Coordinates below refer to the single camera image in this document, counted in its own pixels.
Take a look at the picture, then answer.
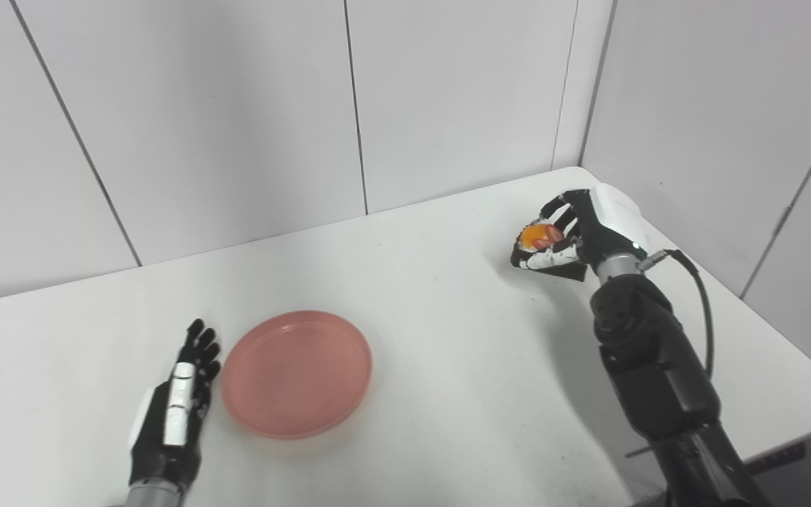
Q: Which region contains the chocolate cake slice with fruit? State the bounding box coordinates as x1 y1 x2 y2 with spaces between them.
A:
511 220 588 282

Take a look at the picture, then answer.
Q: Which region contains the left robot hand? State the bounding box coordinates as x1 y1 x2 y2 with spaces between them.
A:
128 318 222 492

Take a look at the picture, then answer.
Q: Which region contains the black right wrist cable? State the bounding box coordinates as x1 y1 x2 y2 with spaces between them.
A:
638 249 716 381

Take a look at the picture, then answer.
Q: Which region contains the pink plate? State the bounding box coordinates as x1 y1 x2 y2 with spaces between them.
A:
220 310 374 441

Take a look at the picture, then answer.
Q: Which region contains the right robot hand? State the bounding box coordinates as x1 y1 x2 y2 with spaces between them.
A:
510 183 651 275

